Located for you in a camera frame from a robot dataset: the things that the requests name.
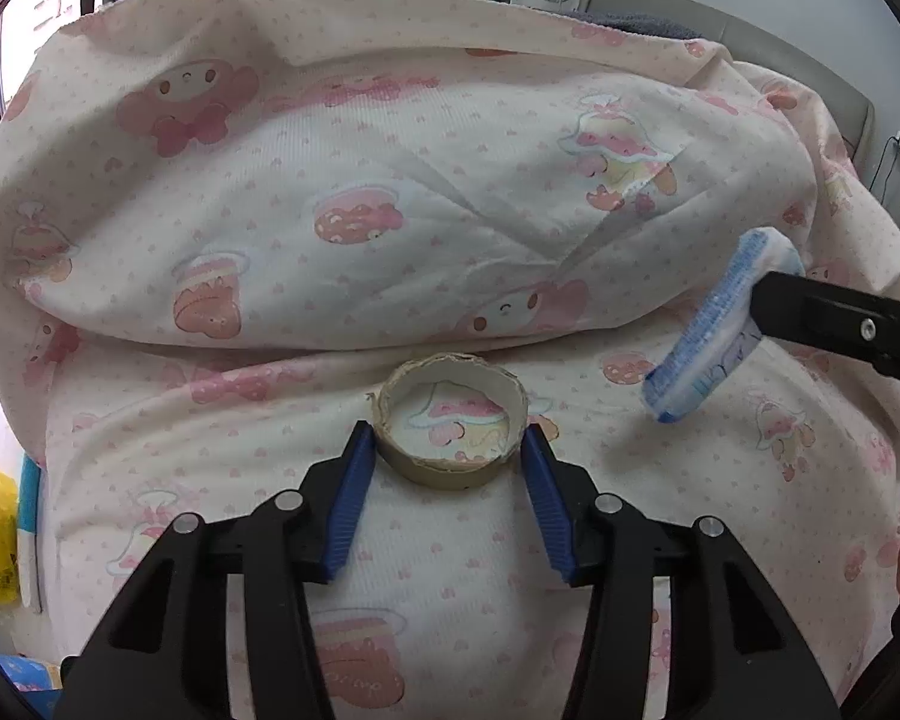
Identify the grey padded headboard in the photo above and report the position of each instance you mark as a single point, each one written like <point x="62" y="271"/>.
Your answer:
<point x="757" y="45"/>

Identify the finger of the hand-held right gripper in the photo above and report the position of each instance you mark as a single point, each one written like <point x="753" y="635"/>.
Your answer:
<point x="840" y="322"/>

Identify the grey blanket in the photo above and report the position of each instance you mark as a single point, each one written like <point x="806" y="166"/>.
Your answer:
<point x="637" y="24"/>

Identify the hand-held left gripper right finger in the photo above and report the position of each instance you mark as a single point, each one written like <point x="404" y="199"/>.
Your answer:
<point x="547" y="510"/>

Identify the blue cardboard box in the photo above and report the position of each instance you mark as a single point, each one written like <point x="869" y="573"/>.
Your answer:
<point x="34" y="675"/>

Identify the pink printed blanket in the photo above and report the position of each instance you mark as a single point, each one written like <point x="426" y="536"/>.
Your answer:
<point x="420" y="240"/>

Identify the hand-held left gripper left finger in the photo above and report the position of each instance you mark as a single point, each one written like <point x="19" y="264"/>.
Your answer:
<point x="349" y="502"/>

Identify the blue and white tissue packet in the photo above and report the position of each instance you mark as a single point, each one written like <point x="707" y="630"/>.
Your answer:
<point x="720" y="330"/>

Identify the balcony glass door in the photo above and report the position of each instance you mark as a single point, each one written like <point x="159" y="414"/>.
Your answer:
<point x="45" y="7"/>

